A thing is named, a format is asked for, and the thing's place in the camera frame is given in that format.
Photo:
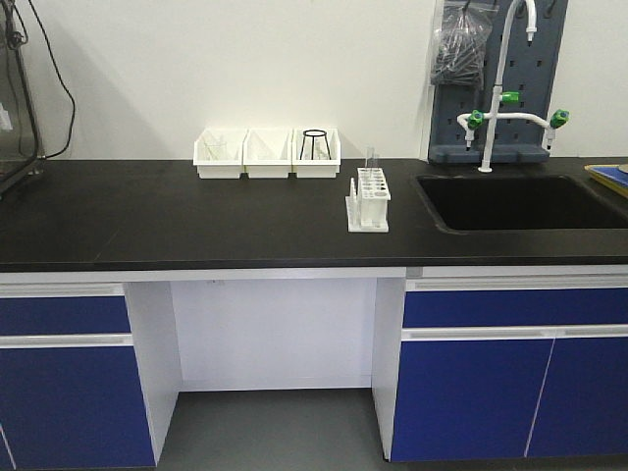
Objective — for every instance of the right blue upper drawer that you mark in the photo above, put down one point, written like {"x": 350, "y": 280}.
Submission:
{"x": 525, "y": 307}

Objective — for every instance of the white gooseneck lab faucet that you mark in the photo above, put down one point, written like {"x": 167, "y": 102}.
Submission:
{"x": 472, "y": 121}

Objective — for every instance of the yellow and blue tray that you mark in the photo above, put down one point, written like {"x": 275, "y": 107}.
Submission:
{"x": 610, "y": 176}

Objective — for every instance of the grey pegboard drying rack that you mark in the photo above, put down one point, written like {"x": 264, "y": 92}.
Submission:
{"x": 529, "y": 70}

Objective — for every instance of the clear glass test tube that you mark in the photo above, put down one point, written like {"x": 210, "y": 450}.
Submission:
{"x": 369, "y": 161}

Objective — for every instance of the middle white storage bin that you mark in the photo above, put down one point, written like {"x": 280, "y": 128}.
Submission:
{"x": 267, "y": 153}

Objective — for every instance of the left blue cabinet door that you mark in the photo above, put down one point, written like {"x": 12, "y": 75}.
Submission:
{"x": 75, "y": 407}

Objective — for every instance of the white test tube rack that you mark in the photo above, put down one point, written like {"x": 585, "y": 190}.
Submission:
{"x": 367, "y": 202}

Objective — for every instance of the black wire tripod stand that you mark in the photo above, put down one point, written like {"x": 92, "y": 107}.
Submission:
{"x": 315, "y": 145}

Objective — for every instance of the left white storage bin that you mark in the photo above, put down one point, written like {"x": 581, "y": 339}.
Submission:
{"x": 232, "y": 167}

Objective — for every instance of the black lab sink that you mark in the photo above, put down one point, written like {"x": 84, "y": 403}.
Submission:
{"x": 484, "y": 204}

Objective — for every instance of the glass equipment cabinet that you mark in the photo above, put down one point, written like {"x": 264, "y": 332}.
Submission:
{"x": 21, "y": 147}

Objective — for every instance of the blue drawer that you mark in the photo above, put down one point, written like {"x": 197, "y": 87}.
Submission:
{"x": 80, "y": 315}
{"x": 525, "y": 307}

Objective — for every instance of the far right blue cabinet door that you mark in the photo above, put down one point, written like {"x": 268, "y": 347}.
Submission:
{"x": 583, "y": 409}

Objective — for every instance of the blue cabinet door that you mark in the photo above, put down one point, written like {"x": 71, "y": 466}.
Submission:
{"x": 75, "y": 407}
{"x": 467, "y": 399}
{"x": 583, "y": 409}

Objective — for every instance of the left blue upper drawer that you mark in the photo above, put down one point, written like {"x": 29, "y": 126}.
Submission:
{"x": 80, "y": 315}

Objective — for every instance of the clear bag of pegs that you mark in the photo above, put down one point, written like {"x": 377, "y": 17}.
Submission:
{"x": 461, "y": 43}

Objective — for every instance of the white storage bin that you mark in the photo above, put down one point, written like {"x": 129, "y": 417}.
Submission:
{"x": 317, "y": 168}
{"x": 232, "y": 167}
{"x": 267, "y": 153}

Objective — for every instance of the right white storage bin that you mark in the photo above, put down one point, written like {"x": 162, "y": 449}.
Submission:
{"x": 317, "y": 168}

